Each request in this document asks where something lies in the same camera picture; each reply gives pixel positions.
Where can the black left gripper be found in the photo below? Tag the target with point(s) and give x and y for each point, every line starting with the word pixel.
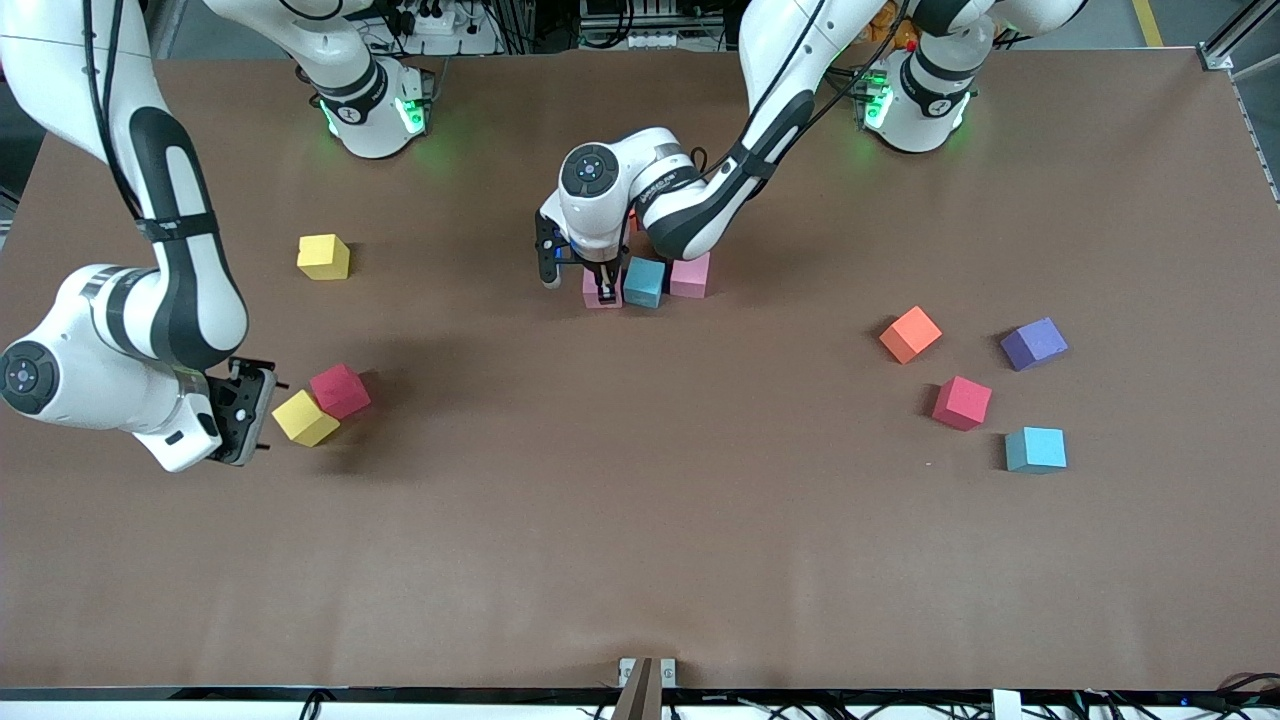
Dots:
pixel 604 276

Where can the pink foam block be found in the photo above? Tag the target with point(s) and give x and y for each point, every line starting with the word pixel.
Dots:
pixel 690 277
pixel 590 292

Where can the light blue foam block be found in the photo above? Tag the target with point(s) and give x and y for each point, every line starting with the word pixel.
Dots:
pixel 644 283
pixel 1035 449

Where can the yellow foam block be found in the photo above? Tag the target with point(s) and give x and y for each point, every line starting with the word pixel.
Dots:
pixel 323 258
pixel 303 417

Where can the red foam block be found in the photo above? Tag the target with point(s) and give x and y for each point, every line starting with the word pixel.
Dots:
pixel 340 390
pixel 962 402

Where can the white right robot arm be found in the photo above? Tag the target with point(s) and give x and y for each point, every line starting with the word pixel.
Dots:
pixel 80 390

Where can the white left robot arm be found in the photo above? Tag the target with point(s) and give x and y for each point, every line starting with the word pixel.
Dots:
pixel 600 215

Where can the white power strip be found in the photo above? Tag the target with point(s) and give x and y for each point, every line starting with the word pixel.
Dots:
pixel 450 25
pixel 660 40

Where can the bag of orange items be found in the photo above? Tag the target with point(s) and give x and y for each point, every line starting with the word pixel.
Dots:
pixel 895 30

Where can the purple foam block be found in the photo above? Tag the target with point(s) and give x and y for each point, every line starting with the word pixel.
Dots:
pixel 1033 343

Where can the small white box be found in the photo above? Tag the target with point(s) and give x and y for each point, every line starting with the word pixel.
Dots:
pixel 1006 706

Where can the small metal bracket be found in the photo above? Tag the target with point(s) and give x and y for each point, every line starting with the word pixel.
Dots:
pixel 668 672

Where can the brown post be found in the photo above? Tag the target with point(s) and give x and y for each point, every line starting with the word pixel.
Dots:
pixel 640 695

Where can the aluminium frame post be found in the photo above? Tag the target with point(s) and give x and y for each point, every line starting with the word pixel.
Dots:
pixel 1215 57

